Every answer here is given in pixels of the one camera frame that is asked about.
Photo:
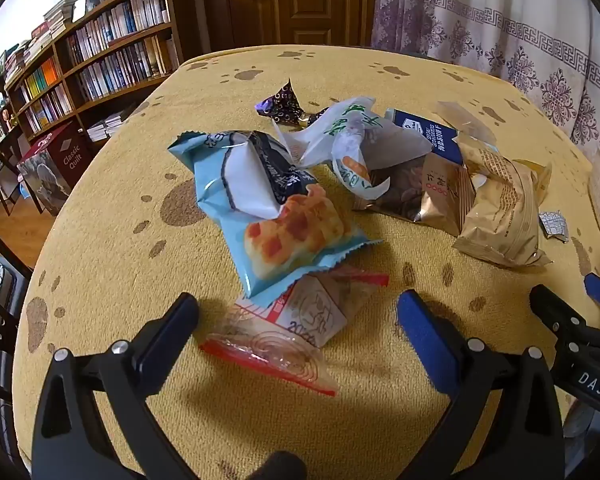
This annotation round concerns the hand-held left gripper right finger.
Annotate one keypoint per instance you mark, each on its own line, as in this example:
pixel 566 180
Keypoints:
pixel 425 340

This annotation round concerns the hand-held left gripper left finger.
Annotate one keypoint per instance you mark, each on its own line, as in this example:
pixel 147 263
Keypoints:
pixel 170 330

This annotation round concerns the small silver candy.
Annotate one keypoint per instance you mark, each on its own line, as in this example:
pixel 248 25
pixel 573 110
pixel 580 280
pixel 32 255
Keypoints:
pixel 553 225

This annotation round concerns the red-edged clear snack packet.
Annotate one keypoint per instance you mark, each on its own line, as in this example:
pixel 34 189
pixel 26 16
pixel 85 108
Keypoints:
pixel 280 355

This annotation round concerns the golden snack packet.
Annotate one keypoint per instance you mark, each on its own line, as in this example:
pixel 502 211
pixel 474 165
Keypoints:
pixel 500 210

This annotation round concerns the light-blue snack packet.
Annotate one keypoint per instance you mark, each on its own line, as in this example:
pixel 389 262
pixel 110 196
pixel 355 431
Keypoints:
pixel 280 240

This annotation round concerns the brown snack packet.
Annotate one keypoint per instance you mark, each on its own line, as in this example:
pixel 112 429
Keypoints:
pixel 430 190

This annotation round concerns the blue cracker packet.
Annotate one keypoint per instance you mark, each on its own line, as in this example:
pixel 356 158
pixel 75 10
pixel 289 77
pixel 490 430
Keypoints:
pixel 425 130

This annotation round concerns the translucent wrapper packet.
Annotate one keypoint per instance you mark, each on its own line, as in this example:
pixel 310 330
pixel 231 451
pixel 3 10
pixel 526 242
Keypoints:
pixel 462 117

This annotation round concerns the white and green snack packet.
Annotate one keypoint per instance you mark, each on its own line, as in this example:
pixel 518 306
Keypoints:
pixel 330 135

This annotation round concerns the dark patterned candy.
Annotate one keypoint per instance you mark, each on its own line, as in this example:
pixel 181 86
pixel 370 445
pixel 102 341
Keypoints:
pixel 316 116
pixel 280 102

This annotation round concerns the yellow paw-print blanket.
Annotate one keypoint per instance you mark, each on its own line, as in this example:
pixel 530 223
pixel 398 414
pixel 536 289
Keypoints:
pixel 130 260

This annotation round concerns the dark chair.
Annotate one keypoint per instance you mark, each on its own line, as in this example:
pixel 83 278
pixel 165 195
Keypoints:
pixel 0 280

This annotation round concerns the red quilt box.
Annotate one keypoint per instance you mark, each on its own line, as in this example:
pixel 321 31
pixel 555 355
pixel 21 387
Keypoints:
pixel 65 160

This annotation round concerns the stack of books on floor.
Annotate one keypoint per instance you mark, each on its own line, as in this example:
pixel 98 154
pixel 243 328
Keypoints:
pixel 105 127

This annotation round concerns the dark wooden side table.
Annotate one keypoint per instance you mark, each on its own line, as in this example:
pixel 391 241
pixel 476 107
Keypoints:
pixel 0 157

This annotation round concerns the white curtain with purple pattern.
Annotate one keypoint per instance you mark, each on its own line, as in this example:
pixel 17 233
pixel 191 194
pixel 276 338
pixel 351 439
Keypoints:
pixel 505 10

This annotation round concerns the brown wooden bookshelf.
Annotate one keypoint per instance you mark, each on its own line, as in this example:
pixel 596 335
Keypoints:
pixel 177 20

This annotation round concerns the rows of shelved books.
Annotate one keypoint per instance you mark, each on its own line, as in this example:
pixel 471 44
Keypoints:
pixel 115 15

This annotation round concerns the stack of books atop bookshelf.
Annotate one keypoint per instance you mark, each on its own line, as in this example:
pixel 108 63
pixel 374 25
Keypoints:
pixel 60 12

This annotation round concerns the brown wooden door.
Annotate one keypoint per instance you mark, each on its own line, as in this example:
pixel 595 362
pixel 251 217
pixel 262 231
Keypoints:
pixel 300 0

